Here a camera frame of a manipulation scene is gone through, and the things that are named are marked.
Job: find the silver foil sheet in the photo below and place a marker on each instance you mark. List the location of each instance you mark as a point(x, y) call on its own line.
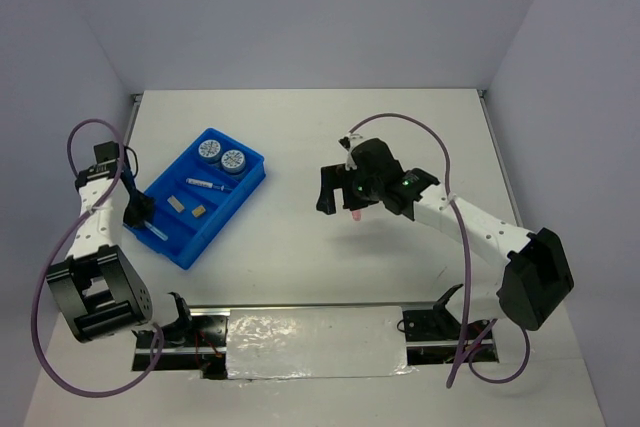
point(315, 343)

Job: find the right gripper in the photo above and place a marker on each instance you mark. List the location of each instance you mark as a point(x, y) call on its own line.
point(337, 176)

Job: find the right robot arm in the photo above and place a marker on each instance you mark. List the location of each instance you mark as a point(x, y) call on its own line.
point(527, 274)

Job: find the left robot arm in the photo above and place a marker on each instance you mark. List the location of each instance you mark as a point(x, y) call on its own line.
point(95, 286)

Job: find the blue white whiteboard marker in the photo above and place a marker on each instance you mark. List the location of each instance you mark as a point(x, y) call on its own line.
point(207, 185)

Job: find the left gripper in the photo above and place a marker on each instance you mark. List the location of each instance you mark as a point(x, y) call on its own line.
point(144, 212)

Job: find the grey eraser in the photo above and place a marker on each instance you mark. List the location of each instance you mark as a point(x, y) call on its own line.
point(176, 204)

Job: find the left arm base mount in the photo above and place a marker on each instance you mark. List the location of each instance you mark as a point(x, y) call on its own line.
point(203, 350)

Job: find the blue cleaning gel jar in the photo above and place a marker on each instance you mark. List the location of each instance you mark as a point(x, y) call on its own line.
point(210, 151)

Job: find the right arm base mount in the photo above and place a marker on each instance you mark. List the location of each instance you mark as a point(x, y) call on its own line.
point(431, 337)

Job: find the small tan eraser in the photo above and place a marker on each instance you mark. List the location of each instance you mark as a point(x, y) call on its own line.
point(199, 211)

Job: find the light blue correction tape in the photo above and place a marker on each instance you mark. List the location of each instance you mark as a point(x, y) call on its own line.
point(157, 232)

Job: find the blue plastic divided tray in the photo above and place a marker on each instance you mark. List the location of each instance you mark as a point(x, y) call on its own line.
point(188, 236)

